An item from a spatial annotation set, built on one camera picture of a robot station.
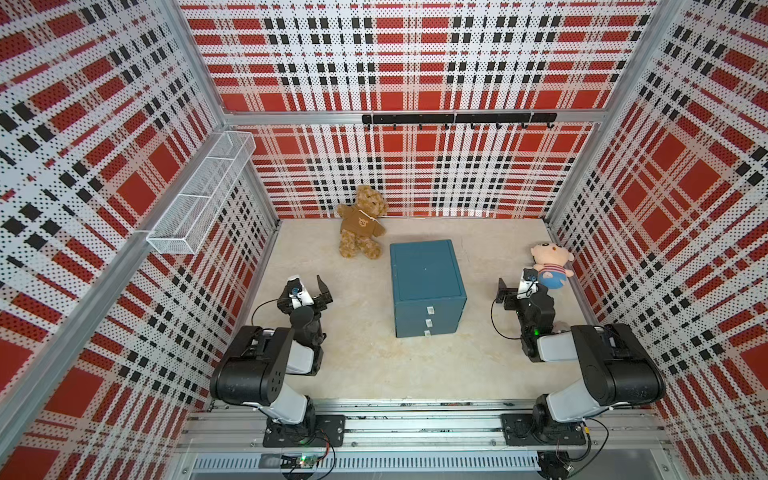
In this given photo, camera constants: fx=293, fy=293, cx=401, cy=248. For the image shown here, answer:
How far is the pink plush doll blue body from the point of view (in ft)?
3.21

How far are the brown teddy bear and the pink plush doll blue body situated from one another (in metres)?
0.57

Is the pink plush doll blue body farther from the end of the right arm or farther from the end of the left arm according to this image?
the end of the left arm

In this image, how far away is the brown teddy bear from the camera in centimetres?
109

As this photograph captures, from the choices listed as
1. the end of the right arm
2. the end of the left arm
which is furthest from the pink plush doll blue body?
the end of the left arm

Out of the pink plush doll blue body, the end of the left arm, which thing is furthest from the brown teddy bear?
the pink plush doll blue body

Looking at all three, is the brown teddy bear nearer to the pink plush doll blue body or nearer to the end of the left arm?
the end of the left arm
